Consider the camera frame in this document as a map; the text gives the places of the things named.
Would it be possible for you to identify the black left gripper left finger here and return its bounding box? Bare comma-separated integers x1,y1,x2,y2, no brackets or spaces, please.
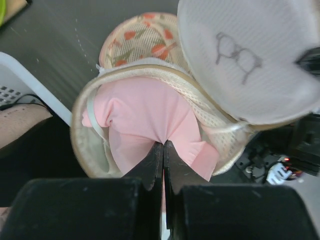
0,143,163,240

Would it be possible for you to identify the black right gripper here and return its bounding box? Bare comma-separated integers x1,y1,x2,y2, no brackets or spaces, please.
235,47,320,185

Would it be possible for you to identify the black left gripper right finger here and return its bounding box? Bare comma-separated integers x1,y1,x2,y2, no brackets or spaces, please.
163,141,320,240

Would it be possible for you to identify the white mesh laundry bag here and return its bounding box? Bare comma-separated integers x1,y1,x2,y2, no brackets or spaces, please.
70,0,320,178

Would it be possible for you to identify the pink bra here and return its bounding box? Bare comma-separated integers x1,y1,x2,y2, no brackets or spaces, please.
82,76,219,181

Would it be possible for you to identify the beige bra in basket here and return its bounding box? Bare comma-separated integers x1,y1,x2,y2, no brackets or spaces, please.
0,104,53,149

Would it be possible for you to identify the white plastic laundry basket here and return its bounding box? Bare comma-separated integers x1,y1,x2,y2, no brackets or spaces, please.
0,52,72,125

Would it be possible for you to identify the tulip print mesh bra bag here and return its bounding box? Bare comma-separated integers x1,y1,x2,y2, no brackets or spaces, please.
99,12,190,72

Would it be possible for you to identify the black garment in basket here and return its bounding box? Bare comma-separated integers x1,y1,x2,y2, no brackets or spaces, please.
0,94,87,211

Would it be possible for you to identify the green plastic plate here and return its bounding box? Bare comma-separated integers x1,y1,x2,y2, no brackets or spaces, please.
0,0,6,25

